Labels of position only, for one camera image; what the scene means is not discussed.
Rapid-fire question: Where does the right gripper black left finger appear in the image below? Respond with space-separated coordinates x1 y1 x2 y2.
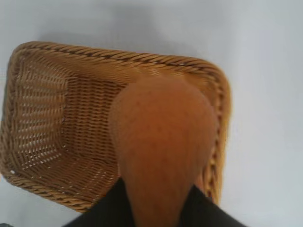
63 177 138 227

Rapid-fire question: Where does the woven wicker basket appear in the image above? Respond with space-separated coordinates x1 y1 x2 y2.
0 40 232 213

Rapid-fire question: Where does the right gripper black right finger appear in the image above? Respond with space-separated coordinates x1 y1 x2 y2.
182 184 242 227

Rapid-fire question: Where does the lumpy orange fruit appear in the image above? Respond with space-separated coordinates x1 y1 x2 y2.
110 76 220 227

